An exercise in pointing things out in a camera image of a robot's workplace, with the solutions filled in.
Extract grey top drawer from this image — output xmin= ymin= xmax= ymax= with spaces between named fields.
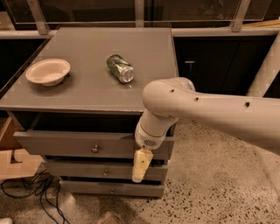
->
xmin=13 ymin=129 xmax=175 ymax=161

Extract grey drawer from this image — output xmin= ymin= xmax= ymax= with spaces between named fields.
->
xmin=13 ymin=129 xmax=175 ymax=161
xmin=42 ymin=159 xmax=169 ymax=182
xmin=59 ymin=180 xmax=165 ymax=198

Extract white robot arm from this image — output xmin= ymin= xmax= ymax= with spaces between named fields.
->
xmin=132 ymin=39 xmax=280 ymax=183

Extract grey middle drawer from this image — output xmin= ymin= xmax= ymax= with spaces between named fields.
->
xmin=42 ymin=159 xmax=169 ymax=182

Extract grey bottom drawer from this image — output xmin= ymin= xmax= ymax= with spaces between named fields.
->
xmin=59 ymin=180 xmax=165 ymax=198

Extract grey drawer cabinet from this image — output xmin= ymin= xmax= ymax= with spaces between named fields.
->
xmin=0 ymin=27 xmax=177 ymax=186

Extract brown shoe tip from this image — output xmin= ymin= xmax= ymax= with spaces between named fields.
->
xmin=98 ymin=213 xmax=123 ymax=224

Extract green soda can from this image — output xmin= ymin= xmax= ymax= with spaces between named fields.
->
xmin=107 ymin=54 xmax=134 ymax=83

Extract white paper bowl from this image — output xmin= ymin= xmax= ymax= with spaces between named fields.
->
xmin=25 ymin=59 xmax=71 ymax=87

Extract dark cabinet behind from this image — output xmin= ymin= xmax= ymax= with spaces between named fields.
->
xmin=174 ymin=35 xmax=276 ymax=95

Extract wooden board piece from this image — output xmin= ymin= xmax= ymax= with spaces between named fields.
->
xmin=0 ymin=117 xmax=43 ymax=181

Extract metal railing with glass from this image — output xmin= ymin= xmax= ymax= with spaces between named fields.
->
xmin=0 ymin=0 xmax=280 ymax=39

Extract blue black floor cables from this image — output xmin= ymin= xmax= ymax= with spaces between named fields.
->
xmin=0 ymin=171 xmax=71 ymax=224

